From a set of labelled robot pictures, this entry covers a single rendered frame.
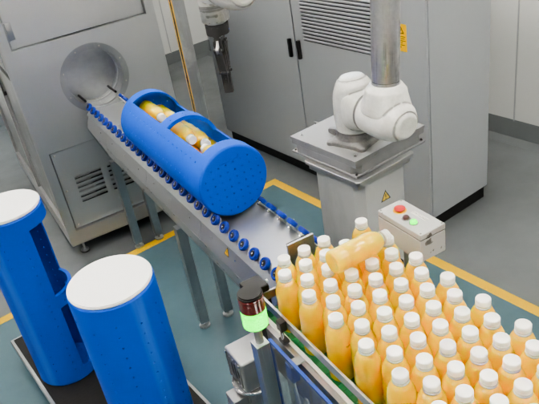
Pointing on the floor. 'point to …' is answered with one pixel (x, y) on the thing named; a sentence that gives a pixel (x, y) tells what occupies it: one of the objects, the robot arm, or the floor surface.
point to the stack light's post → (266, 372)
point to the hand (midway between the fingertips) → (227, 82)
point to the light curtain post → (188, 56)
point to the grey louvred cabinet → (351, 46)
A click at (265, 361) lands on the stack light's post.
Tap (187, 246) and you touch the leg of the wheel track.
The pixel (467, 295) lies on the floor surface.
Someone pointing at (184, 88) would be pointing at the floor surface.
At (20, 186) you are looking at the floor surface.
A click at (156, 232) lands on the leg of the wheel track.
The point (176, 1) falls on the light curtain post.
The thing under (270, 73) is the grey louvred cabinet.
